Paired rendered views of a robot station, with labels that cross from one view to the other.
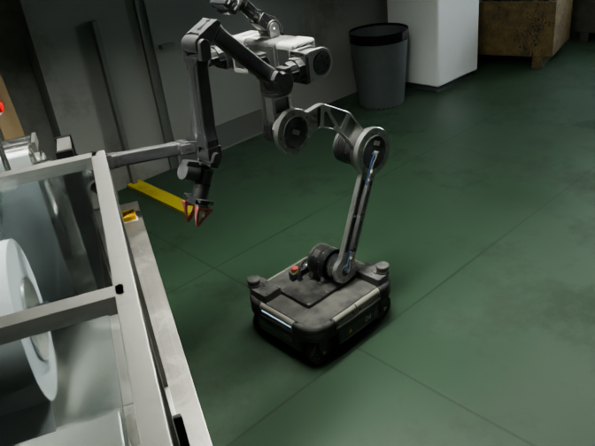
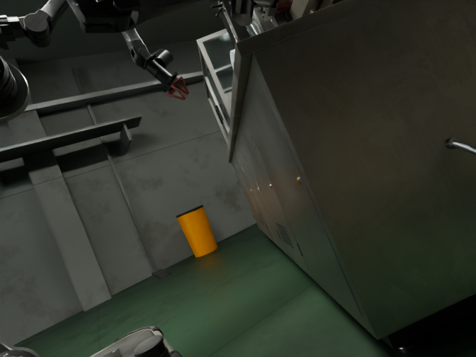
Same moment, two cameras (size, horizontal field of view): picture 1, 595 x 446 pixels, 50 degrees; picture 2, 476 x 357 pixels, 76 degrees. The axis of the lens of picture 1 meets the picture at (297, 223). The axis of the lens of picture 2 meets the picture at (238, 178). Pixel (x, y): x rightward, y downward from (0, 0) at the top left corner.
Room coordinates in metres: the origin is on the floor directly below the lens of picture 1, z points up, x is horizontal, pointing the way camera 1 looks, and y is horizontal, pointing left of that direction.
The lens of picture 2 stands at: (3.33, 0.74, 0.56)
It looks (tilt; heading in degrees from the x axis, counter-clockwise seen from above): 2 degrees up; 193
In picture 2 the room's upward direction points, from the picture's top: 23 degrees counter-clockwise
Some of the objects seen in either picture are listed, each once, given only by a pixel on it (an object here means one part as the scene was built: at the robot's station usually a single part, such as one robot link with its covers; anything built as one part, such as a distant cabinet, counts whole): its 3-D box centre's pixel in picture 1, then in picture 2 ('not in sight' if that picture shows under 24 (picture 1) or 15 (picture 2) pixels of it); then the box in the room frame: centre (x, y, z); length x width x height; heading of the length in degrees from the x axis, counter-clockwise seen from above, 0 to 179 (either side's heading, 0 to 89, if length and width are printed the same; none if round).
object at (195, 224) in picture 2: not in sight; (197, 231); (-0.27, -0.80, 0.28); 0.37 x 0.36 x 0.57; 130
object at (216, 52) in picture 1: (214, 56); not in sight; (2.75, 0.26, 1.45); 0.09 x 0.08 x 0.12; 40
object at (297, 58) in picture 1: (294, 69); (8, 28); (2.36, -0.06, 1.45); 0.09 x 0.08 x 0.12; 40
